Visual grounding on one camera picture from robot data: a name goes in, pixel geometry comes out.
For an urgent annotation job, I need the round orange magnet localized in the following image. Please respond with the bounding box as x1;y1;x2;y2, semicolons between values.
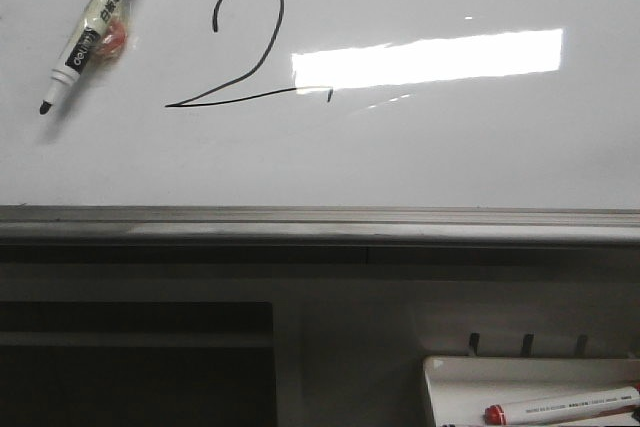
96;19;128;59

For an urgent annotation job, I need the black white marker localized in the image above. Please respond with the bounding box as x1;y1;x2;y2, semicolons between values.
39;0;124;115

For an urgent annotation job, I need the white marker tray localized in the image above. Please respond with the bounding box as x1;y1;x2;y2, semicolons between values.
422;356;639;426

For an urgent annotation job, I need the red capped white marker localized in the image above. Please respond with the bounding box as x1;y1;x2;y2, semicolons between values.
483;385;639;425

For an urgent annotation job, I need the white whiteboard with aluminium frame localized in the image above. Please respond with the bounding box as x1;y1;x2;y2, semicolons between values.
1;0;639;244

